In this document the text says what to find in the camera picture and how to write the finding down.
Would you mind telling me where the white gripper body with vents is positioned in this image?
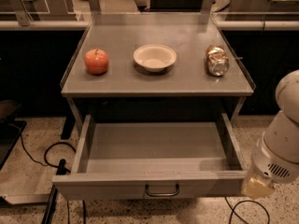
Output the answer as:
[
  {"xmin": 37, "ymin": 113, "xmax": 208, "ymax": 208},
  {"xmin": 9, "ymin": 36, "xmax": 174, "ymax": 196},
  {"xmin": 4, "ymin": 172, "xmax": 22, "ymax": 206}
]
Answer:
[{"xmin": 251, "ymin": 137, "xmax": 299, "ymax": 184}]

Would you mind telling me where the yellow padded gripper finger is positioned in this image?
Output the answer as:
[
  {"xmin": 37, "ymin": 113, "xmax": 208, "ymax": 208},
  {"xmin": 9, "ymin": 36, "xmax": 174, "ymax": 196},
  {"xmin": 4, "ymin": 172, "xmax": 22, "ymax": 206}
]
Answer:
[{"xmin": 241, "ymin": 169, "xmax": 275, "ymax": 200}]

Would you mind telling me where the grey top drawer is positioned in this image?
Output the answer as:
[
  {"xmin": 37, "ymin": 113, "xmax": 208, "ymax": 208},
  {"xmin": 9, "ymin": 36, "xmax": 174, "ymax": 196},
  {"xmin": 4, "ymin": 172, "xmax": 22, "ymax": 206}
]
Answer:
[{"xmin": 52, "ymin": 114, "xmax": 246, "ymax": 201}]

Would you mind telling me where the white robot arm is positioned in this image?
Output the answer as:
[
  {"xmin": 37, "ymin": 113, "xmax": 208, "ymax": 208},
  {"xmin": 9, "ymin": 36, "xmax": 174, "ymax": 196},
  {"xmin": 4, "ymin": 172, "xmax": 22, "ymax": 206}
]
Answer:
[{"xmin": 241, "ymin": 70, "xmax": 299, "ymax": 199}]

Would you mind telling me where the grey drawer cabinet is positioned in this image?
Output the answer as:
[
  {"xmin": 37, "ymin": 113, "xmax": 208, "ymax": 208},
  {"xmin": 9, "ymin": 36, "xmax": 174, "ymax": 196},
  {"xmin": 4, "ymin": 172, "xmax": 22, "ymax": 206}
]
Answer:
[{"xmin": 62, "ymin": 13, "xmax": 254, "ymax": 129}]

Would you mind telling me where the crushed metal can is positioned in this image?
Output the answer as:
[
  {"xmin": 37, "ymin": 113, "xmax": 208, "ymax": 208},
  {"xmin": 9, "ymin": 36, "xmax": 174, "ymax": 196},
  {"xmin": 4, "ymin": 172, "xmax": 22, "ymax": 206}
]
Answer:
[{"xmin": 206, "ymin": 45, "xmax": 229, "ymax": 77}]

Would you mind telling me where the white bowl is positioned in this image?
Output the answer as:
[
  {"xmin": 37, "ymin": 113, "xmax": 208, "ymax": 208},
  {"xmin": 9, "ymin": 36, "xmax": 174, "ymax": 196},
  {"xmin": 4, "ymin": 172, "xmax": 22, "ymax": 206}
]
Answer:
[{"xmin": 134, "ymin": 44, "xmax": 177, "ymax": 72}]

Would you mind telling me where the black stand left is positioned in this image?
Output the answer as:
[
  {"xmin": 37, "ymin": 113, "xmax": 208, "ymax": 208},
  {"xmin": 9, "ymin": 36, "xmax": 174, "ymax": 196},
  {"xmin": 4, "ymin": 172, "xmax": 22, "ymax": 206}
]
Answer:
[{"xmin": 41, "ymin": 159, "xmax": 66, "ymax": 224}]

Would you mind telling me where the red apple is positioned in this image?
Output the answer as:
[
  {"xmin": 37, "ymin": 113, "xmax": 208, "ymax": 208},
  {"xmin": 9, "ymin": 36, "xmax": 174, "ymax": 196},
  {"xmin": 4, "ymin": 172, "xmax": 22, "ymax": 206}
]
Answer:
[{"xmin": 84, "ymin": 49, "xmax": 109, "ymax": 75}]

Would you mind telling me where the dark object far left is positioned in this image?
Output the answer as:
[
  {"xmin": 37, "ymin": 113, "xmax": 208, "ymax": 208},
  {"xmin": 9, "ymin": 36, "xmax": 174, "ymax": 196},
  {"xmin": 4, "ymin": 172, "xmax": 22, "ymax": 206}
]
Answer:
[{"xmin": 0, "ymin": 100, "xmax": 26, "ymax": 170}]

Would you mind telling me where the black cable right floor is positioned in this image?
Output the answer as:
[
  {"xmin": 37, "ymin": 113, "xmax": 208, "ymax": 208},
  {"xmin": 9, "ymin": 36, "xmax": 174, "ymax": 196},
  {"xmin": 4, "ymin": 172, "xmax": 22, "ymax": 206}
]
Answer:
[{"xmin": 224, "ymin": 197, "xmax": 271, "ymax": 224}]

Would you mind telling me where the black cable floor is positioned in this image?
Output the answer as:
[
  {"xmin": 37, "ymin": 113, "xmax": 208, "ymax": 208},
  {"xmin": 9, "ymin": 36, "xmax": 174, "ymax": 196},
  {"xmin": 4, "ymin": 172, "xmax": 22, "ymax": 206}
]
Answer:
[
  {"xmin": 12, "ymin": 123, "xmax": 88, "ymax": 224},
  {"xmin": 224, "ymin": 197, "xmax": 271, "ymax": 224}
]

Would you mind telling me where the black cable left floor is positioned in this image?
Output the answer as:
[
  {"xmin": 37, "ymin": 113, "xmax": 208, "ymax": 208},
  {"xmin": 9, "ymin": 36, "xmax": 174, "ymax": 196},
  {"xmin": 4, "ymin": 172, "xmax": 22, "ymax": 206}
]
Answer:
[{"xmin": 12, "ymin": 123, "xmax": 88, "ymax": 224}]

